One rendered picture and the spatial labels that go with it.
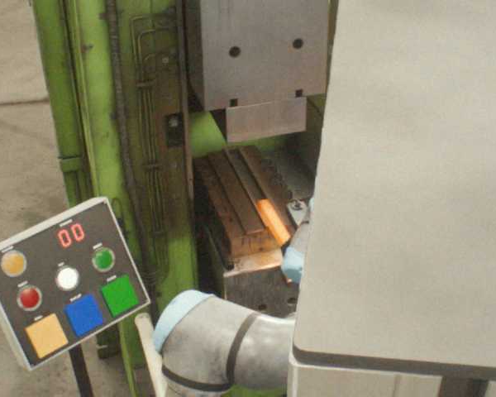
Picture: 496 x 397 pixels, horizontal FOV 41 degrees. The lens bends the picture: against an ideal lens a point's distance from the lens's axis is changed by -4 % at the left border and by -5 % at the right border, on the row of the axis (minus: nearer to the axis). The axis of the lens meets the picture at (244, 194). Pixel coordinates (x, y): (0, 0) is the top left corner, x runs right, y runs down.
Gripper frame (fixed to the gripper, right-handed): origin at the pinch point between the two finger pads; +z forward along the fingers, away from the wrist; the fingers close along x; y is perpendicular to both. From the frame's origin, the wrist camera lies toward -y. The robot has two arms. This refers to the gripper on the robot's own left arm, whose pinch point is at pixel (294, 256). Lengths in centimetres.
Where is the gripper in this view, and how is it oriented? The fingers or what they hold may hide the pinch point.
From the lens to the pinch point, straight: 172.8
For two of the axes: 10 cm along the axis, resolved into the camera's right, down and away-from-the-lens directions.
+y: 2.6, 8.8, -4.0
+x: 9.6, -1.8, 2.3
